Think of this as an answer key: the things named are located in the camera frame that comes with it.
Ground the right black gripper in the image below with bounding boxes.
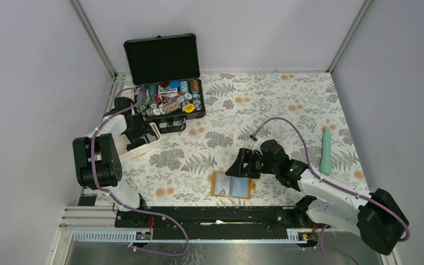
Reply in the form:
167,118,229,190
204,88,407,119
225,148,279,179

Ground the white rectangular plastic tray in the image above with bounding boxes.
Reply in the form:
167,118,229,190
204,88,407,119
116,123,162,163

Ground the light blue card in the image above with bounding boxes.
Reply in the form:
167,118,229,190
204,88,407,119
230,177,249,198

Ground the orange leather card holder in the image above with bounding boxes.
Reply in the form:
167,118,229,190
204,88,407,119
210,171,256,199

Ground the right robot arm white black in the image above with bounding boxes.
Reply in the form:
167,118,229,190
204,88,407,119
226,140,409,256

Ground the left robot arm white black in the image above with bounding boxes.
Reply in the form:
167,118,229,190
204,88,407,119
72,97,162,227

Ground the small black item in tray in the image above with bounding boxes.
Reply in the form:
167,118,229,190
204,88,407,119
126,144,143,152

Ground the mint green wand massager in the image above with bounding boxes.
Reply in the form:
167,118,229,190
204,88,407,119
319,127,332,176

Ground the yellow round chip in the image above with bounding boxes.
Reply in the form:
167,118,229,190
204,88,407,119
183,103,195,113

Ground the floral patterned table mat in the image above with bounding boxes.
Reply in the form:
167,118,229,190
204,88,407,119
123,73,368,206

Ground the blue round chip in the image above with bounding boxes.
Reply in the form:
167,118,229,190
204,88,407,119
169,81,181,89

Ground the black poker chip case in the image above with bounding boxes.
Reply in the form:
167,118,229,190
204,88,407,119
123,33,206,134

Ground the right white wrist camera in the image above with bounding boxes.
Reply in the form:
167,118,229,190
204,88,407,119
250,134,268,151

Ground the grey slotted cable duct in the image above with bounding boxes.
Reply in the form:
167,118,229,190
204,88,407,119
72,229,307,244

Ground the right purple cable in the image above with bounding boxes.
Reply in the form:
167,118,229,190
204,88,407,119
250,116,411,243

